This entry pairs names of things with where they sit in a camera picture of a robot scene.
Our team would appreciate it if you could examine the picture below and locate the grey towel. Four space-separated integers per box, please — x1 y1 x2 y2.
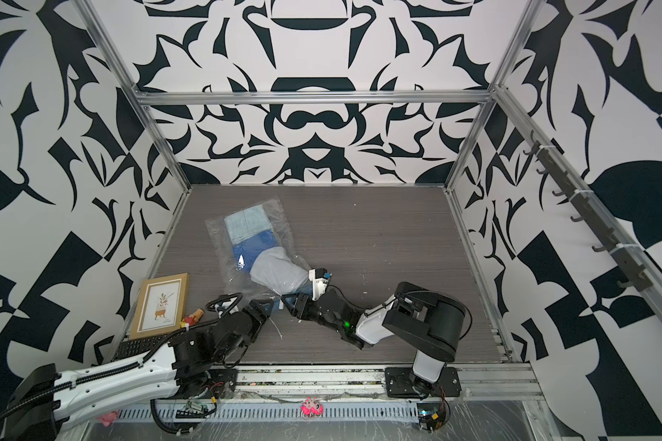
250 246 313 295

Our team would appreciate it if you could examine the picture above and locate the pink toy on rail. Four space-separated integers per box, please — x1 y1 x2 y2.
301 397 324 418

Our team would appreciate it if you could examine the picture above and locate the grey wall hook rack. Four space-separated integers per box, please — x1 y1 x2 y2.
526 140 655 292

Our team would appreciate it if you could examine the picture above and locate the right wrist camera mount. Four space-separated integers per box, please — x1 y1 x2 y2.
309 268 332 301

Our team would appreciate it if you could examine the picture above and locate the red yellow toy figure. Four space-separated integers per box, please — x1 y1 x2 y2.
180 309 204 328

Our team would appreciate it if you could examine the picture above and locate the pink plush toy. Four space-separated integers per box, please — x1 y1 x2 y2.
97 411 119 427

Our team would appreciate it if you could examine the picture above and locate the clear vacuum bag blue zip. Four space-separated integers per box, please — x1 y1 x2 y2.
205 198 313 306

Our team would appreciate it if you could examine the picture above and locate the blue towel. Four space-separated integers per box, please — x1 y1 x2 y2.
232 230 279 273

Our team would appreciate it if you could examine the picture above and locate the black corrugated cable conduit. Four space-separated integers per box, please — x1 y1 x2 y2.
0 291 244 437

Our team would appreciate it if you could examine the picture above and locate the white slotted cable duct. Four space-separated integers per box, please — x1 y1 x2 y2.
112 401 420 424

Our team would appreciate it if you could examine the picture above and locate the black remote control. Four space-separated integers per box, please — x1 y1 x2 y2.
112 336 165 361

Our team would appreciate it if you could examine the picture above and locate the wooden picture frame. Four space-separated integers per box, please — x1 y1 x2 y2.
129 273 189 339

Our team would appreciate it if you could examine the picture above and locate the light teal towel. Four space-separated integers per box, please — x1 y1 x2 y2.
224 205 272 244

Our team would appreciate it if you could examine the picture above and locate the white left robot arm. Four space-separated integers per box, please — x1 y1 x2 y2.
0 300 275 440

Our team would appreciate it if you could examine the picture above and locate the green circuit board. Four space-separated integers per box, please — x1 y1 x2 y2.
417 404 452 433

